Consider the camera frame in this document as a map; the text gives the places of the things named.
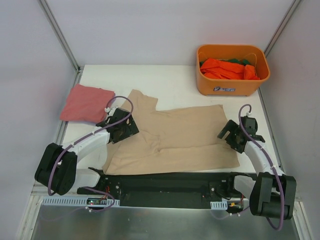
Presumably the beige t shirt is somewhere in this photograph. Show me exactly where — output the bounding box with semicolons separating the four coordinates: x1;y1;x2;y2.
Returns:
102;90;240;175

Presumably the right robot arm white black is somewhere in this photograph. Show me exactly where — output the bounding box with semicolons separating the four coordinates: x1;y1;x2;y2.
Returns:
217;116;297;220

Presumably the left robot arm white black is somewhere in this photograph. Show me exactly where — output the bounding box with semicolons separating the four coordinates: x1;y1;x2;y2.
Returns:
34;107;139;196

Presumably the folded pink t shirt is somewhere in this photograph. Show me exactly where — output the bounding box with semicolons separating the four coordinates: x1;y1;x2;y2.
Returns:
59;84;115;123

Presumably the orange plastic basket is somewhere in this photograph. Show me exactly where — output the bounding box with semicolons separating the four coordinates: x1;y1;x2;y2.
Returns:
195;44;270;96

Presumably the orange t shirt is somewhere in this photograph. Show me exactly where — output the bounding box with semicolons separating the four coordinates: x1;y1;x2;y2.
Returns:
199;58;260;80

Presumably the green t shirt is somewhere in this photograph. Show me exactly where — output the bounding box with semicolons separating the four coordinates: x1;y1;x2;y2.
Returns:
226;58;251;66

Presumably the right aluminium upright profile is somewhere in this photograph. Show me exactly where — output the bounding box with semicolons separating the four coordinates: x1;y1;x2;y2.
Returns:
264;0;303;57

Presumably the aluminium upright profile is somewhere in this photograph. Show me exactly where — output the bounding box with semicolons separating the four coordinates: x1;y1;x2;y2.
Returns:
264;0;303;57
37;0;85;73

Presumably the left aluminium upright profile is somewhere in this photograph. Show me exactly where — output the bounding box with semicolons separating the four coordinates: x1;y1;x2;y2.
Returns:
37;0;85;73

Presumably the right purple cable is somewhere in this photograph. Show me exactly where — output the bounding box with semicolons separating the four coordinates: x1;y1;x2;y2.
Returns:
212;103;287;231

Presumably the purple cable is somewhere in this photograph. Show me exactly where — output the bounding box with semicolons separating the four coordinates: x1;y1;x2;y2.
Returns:
212;103;287;231
38;95;135;222

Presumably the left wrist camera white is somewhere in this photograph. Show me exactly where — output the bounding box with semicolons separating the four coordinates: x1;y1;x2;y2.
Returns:
104;106;118;116

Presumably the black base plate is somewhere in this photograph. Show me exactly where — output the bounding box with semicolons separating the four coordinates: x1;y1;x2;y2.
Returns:
93;170;248;209

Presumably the right white cable duct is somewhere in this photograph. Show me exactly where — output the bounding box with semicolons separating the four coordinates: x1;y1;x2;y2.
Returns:
210;200;228;211

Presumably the white cable duct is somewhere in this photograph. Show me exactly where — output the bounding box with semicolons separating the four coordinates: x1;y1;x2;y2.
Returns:
210;200;228;211
42;196;120;208

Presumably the left white cable duct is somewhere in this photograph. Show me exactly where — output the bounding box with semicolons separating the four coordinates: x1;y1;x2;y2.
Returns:
42;196;120;208

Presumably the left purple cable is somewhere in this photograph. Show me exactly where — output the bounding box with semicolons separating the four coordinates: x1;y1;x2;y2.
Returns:
38;95;135;222

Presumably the aluminium frame rail front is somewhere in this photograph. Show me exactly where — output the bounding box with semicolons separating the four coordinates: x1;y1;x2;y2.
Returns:
31;174;300;201

